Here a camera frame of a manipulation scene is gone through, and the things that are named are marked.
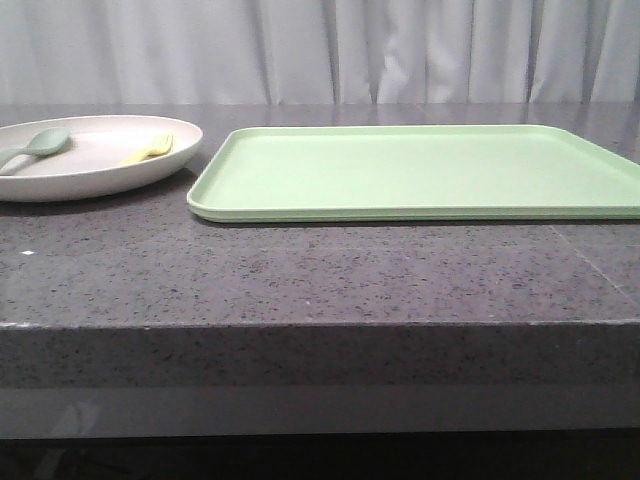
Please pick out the yellow plastic fork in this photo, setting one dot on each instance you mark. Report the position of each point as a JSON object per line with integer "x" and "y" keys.
{"x": 159, "y": 145}

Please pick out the white round plate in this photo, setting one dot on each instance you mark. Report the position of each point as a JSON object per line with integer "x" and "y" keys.
{"x": 90, "y": 166}

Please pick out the light green tray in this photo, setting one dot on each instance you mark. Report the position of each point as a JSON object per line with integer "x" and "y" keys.
{"x": 419, "y": 172}

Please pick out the white curtain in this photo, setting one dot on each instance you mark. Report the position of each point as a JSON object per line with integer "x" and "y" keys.
{"x": 318, "y": 52}

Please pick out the pale green spoon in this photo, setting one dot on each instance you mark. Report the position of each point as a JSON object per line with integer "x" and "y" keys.
{"x": 43, "y": 144}

